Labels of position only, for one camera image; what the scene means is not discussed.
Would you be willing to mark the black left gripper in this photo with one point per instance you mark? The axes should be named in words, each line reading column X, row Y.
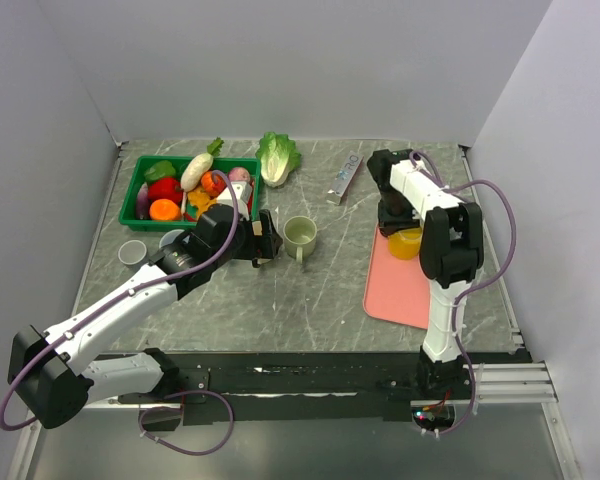
column 264, row 245

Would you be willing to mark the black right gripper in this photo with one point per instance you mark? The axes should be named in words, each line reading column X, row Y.
column 389, row 225

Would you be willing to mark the yellow mug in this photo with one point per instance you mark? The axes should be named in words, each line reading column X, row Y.
column 405, row 244

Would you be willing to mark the pale green mug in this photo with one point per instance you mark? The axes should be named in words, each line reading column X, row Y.
column 299, row 237

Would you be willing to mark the grey blue printed mug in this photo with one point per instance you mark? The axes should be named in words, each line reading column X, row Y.
column 133, row 254

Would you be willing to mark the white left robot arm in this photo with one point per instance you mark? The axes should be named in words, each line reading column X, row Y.
column 57, row 372

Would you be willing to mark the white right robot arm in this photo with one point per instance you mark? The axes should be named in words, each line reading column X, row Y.
column 450, row 255

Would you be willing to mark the red white toothpaste box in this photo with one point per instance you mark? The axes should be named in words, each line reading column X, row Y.
column 344, row 178

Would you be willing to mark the small orange pumpkin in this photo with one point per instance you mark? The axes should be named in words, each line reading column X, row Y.
column 212, row 184

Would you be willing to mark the purple onion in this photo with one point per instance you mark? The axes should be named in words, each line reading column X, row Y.
column 239, row 174

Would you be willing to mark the yellow ginger root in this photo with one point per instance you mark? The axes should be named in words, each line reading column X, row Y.
column 199, row 201

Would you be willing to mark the pink plastic tray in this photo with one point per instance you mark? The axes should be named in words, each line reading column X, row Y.
column 396, row 290

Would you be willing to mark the green lettuce head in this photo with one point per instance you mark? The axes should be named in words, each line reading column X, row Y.
column 279, row 156

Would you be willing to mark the white daikon radish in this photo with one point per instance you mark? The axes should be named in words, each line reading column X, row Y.
column 199, row 165

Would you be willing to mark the red bell pepper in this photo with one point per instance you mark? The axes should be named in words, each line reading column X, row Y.
column 167, row 188

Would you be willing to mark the green bell pepper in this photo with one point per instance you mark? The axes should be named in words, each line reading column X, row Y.
column 159, row 170

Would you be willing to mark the purple eggplant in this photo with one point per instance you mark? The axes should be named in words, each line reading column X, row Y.
column 142, row 203

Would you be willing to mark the green plastic crate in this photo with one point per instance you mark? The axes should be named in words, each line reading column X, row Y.
column 127, row 215

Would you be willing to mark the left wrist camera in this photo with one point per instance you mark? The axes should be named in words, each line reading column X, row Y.
column 239, row 190

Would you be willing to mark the black front mounting rail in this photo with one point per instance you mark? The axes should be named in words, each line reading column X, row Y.
column 300, row 386

